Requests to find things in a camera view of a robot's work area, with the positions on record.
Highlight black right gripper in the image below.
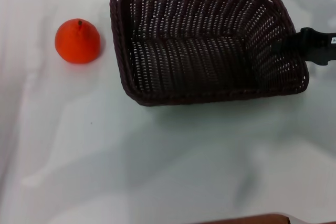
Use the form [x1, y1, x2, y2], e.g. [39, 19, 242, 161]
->
[270, 27, 336, 66]

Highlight brown wooden edge piece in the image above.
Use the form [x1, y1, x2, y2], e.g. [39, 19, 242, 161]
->
[201, 212, 291, 224]

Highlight dark brown woven basket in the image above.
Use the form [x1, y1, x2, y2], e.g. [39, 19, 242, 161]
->
[110, 0, 310, 108]

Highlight white tablecloth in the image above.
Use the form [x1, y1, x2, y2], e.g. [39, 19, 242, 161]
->
[0, 0, 336, 224]

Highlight orange toy fruit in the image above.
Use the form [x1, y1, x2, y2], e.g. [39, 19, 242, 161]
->
[54, 18, 101, 65]

